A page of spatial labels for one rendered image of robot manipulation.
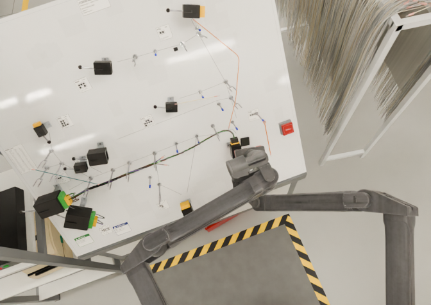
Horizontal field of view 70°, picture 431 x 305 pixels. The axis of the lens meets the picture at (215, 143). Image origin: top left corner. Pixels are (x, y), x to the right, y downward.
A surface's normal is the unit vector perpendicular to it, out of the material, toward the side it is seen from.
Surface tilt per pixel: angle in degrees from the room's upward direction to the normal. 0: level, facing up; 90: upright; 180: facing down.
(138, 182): 53
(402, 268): 42
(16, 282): 0
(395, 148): 0
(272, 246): 0
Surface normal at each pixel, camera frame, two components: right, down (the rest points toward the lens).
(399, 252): -0.74, -0.16
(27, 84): 0.19, 0.42
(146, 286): 0.01, -0.42
